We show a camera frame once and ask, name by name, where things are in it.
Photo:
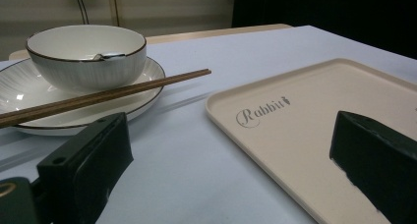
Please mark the white ribbed plate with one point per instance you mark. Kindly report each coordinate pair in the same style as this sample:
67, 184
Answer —
29, 96

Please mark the white tablecloth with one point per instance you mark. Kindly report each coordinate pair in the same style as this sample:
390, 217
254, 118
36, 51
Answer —
203, 171

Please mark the beige plastic tray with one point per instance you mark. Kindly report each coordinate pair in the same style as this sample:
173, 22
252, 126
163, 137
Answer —
314, 119

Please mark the white ribbed bowl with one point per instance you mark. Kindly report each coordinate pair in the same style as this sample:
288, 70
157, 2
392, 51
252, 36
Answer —
88, 58

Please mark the brown wooden chopstick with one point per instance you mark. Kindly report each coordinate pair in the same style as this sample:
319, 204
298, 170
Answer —
108, 90
98, 99

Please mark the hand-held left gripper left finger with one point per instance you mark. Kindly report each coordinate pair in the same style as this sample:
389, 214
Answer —
85, 171

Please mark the metal spoon in bowl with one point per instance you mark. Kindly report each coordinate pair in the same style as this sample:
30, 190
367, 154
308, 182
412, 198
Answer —
109, 55

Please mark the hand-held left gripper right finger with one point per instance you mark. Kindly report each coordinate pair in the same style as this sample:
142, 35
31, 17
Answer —
380, 158

